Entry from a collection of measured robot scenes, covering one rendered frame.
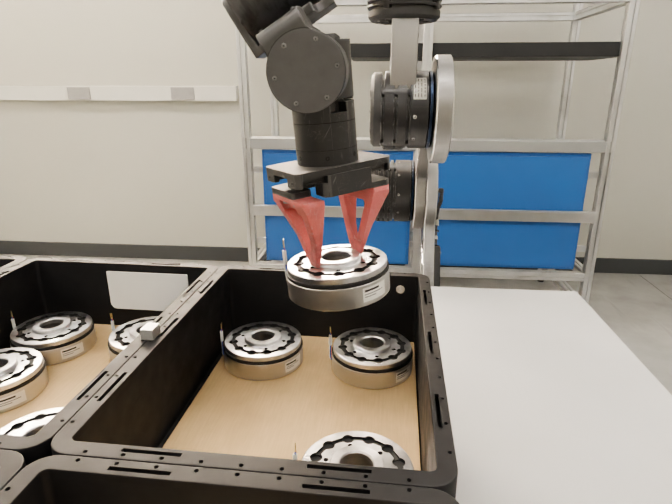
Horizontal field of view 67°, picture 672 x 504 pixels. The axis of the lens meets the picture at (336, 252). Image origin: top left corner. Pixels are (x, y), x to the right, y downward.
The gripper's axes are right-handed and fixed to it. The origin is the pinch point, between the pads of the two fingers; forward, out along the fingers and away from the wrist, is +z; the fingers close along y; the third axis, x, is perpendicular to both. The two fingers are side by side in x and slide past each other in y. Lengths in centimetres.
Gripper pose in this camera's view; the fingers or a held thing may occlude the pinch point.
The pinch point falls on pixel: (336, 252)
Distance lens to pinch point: 50.6
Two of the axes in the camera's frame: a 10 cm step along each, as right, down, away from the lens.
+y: 8.4, -2.5, 4.8
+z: 0.8, 9.3, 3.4
